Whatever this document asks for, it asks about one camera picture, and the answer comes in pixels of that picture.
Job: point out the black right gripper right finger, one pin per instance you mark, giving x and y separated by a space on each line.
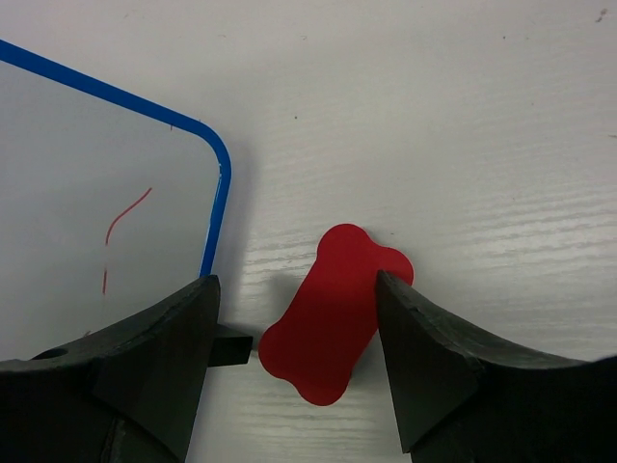
463 394

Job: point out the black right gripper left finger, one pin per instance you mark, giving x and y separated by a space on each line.
126 393

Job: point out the black whiteboard eraser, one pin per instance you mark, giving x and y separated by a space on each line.
332 317

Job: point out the blue-edged small whiteboard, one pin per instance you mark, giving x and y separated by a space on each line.
109 203

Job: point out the metal wire whiteboard stand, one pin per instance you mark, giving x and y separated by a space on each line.
230 347

